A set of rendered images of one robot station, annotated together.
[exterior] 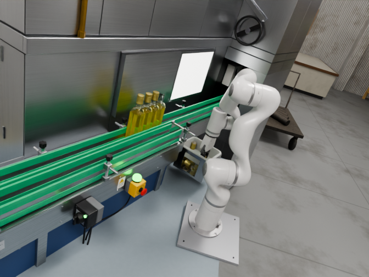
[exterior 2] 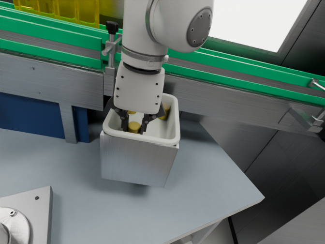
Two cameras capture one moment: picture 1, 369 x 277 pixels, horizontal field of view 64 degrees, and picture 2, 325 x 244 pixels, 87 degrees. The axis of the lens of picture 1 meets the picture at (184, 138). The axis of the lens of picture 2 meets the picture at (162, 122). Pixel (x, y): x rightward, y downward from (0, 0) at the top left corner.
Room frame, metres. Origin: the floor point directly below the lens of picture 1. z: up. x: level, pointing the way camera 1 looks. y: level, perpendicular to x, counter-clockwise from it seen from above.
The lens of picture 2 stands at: (1.43, -0.45, 1.25)
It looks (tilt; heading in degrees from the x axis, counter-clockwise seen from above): 36 degrees down; 57
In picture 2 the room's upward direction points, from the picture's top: 14 degrees clockwise
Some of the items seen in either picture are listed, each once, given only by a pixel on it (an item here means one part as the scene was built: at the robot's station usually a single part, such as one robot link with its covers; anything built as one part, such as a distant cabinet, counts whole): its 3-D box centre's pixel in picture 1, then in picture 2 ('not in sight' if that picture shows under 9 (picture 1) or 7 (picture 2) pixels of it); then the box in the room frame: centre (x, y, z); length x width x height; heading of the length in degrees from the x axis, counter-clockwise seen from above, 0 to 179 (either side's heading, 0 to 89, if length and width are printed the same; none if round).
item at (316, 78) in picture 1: (295, 69); not in sight; (9.05, -2.53, 0.38); 2.04 x 1.64 x 0.76; 179
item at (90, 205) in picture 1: (88, 212); not in sight; (0.87, 0.28, 0.96); 0.08 x 0.08 x 0.08; 63
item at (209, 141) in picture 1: (209, 140); (140, 85); (1.55, -0.15, 1.09); 0.10 x 0.07 x 0.11; 154
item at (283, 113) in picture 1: (279, 105); not in sight; (4.71, -1.32, 0.49); 1.23 x 0.74 x 0.97; 0
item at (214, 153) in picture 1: (199, 153); (144, 122); (1.59, -0.12, 0.97); 0.22 x 0.17 x 0.09; 63
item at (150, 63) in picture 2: (212, 131); (144, 56); (1.55, -0.15, 1.15); 0.09 x 0.08 x 0.03; 154
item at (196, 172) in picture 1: (193, 157); (143, 129); (1.60, -0.09, 0.92); 0.27 x 0.17 x 0.15; 63
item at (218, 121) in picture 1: (217, 120); (152, 6); (1.55, -0.15, 1.24); 0.09 x 0.08 x 0.13; 104
